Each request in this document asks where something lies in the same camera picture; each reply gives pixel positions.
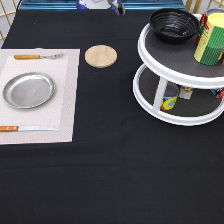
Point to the beige woven placemat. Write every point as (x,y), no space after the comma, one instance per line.
(58,112)

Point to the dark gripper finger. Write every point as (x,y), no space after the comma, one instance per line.
(114,5)
(122,9)

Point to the round wooden coaster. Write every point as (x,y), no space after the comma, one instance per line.
(100,56)

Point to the red orange lower box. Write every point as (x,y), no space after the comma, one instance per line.
(218,93)

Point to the silver metal plate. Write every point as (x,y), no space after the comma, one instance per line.
(29,90)

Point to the wooden handled knife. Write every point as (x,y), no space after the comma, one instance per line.
(25,128)

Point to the wooden handled fork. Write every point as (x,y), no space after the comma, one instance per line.
(28,57)

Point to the yellow blue tin can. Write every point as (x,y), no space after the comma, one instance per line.
(170,97)

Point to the yellow green striped canister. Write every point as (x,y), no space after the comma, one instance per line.
(210,48)

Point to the black plastic bowl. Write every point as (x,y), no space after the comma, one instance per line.
(173,25)

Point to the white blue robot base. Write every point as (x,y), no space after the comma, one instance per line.
(94,4)

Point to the white two-tier lazy Susan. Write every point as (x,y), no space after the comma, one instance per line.
(164,63)

